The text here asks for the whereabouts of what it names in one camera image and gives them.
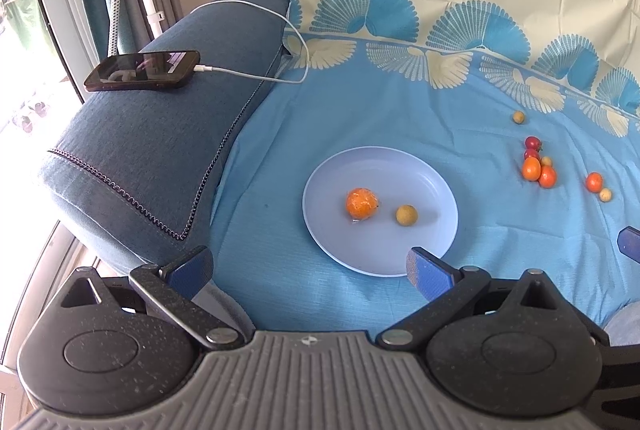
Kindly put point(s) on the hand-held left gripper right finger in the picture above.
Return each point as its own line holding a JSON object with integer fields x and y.
{"x": 425, "y": 275}

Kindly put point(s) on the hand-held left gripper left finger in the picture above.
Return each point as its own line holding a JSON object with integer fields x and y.
{"x": 190, "y": 267}

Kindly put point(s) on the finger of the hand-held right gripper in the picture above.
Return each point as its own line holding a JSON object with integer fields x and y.
{"x": 631, "y": 244}

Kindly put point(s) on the yellow-brown longan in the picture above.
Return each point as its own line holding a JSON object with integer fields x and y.
{"x": 519, "y": 117}
{"x": 605, "y": 195}
{"x": 406, "y": 215}
{"x": 547, "y": 161}

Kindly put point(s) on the small orange mandarin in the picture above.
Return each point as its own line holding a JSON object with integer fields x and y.
{"x": 594, "y": 182}
{"x": 547, "y": 177}
{"x": 531, "y": 169}

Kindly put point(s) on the pale blue plastic plate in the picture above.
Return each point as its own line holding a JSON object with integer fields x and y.
{"x": 400, "y": 169}

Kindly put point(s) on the red cherry tomato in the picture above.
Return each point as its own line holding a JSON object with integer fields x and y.
{"x": 533, "y": 142}
{"x": 530, "y": 154}

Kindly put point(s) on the pale blue cloth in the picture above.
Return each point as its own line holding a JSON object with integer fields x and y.
{"x": 622, "y": 327}

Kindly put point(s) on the blue fan-print bedsheet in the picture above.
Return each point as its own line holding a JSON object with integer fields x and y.
{"x": 500, "y": 235}

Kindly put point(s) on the plastic-wrapped orange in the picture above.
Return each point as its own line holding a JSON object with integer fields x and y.
{"x": 361, "y": 204}

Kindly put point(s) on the blue sofa armrest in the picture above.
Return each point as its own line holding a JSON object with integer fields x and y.
{"x": 150, "y": 134}

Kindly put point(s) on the black smartphone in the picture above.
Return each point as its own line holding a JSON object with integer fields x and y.
{"x": 142, "y": 69}

